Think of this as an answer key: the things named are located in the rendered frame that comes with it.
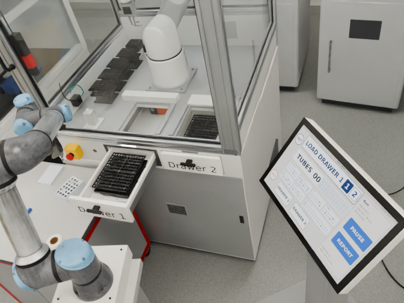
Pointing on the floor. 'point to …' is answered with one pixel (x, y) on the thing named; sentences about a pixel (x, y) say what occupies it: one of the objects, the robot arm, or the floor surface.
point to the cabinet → (212, 198)
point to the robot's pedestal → (133, 296)
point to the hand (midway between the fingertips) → (61, 154)
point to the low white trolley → (64, 226)
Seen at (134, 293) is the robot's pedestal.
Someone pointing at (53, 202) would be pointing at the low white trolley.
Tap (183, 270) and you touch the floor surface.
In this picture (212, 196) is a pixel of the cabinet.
